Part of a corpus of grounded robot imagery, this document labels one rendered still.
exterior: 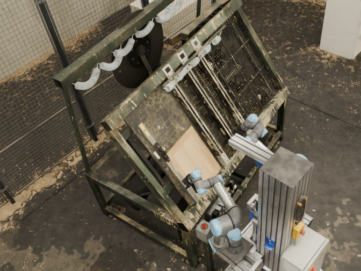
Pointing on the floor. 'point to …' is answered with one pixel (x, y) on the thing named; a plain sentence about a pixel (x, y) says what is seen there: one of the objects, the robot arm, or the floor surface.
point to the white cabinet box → (342, 28)
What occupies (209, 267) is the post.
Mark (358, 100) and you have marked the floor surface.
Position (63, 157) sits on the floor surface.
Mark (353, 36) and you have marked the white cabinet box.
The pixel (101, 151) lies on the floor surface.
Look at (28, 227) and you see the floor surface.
